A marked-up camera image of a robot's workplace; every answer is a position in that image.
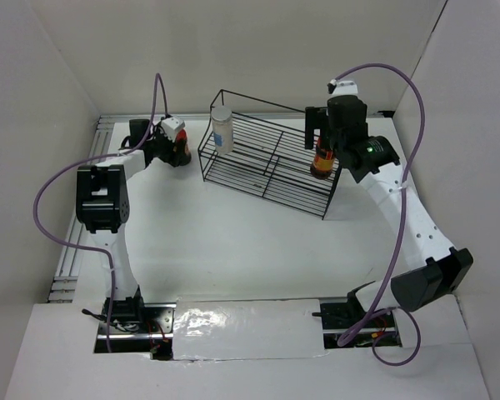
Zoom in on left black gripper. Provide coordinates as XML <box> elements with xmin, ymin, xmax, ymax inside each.
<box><xmin>147</xmin><ymin>123</ymin><xmax>188</xmax><ymax>168</ymax></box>

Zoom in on red-lid sauce jar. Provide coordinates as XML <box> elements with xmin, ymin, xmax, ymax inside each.
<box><xmin>172</xmin><ymin>129</ymin><xmax>192</xmax><ymax>167</ymax></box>
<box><xmin>310</xmin><ymin>137</ymin><xmax>335</xmax><ymax>180</ymax></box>

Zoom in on white bottle silver cap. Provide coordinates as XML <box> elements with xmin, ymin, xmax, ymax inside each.
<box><xmin>210</xmin><ymin>105</ymin><xmax>234</xmax><ymax>155</ymax></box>

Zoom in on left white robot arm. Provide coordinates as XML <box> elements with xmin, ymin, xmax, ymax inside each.
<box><xmin>76</xmin><ymin>116</ymin><xmax>187</xmax><ymax>333</ymax></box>

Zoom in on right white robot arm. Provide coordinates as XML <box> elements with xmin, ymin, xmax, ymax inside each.
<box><xmin>304</xmin><ymin>94</ymin><xmax>473</xmax><ymax>334</ymax></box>

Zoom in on white glossy front panel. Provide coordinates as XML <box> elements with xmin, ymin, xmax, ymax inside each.
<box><xmin>172</xmin><ymin>299</ymin><xmax>327</xmax><ymax>362</ymax></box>

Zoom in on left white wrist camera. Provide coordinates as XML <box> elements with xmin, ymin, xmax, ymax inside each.
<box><xmin>161</xmin><ymin>117</ymin><xmax>185</xmax><ymax>143</ymax></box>

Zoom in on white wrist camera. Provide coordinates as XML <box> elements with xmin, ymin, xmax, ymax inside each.
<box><xmin>327</xmin><ymin>79</ymin><xmax>358</xmax><ymax>98</ymax></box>
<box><xmin>161</xmin><ymin>117</ymin><xmax>185</xmax><ymax>143</ymax></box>

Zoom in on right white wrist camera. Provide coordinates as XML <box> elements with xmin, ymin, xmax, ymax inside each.
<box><xmin>327</xmin><ymin>79</ymin><xmax>358</xmax><ymax>98</ymax></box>

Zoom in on black wire shelf rack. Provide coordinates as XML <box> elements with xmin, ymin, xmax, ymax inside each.
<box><xmin>197</xmin><ymin>89</ymin><xmax>342</xmax><ymax>219</ymax></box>

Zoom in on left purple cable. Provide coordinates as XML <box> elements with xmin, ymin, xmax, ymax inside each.
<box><xmin>32</xmin><ymin>73</ymin><xmax>172</xmax><ymax>355</ymax></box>

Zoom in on purple cable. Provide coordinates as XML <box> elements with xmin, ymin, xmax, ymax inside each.
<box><xmin>32</xmin><ymin>73</ymin><xmax>172</xmax><ymax>355</ymax></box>
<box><xmin>336</xmin><ymin>62</ymin><xmax>426</xmax><ymax>367</ymax></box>

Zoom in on silver aluminium rail frame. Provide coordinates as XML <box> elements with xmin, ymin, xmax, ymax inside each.
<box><xmin>45</xmin><ymin>110</ymin><xmax>395</xmax><ymax>305</ymax></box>

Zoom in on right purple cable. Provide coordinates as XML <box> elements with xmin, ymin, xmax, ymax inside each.
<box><xmin>336</xmin><ymin>62</ymin><xmax>426</xmax><ymax>367</ymax></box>

